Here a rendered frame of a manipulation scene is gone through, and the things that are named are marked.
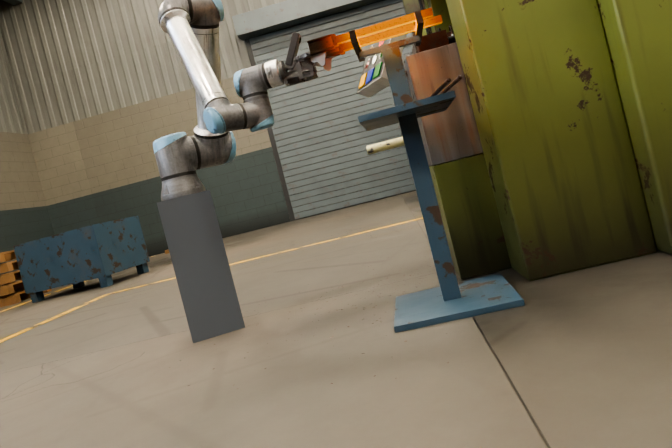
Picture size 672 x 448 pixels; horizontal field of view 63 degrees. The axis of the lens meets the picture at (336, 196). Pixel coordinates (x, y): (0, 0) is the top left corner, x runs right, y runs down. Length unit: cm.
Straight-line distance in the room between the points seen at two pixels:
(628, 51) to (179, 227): 176
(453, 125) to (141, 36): 1000
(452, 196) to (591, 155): 53
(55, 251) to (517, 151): 595
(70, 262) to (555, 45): 597
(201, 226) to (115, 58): 976
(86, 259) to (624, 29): 597
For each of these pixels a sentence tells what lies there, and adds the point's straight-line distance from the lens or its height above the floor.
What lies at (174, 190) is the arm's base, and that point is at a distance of 237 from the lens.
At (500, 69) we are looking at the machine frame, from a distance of 199.
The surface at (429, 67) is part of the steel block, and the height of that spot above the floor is 85.
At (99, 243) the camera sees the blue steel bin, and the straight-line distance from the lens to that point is 674.
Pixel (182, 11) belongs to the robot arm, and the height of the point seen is 125.
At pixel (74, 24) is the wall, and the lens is 1249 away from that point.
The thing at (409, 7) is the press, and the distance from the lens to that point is 754.
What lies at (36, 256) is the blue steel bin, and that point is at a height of 53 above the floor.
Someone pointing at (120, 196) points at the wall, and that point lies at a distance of 1173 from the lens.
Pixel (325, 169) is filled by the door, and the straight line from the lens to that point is 1046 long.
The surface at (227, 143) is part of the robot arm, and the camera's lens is 246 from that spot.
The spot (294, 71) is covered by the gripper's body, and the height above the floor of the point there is 91.
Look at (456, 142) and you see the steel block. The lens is 221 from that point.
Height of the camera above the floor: 49
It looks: 1 degrees down
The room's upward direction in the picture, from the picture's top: 14 degrees counter-clockwise
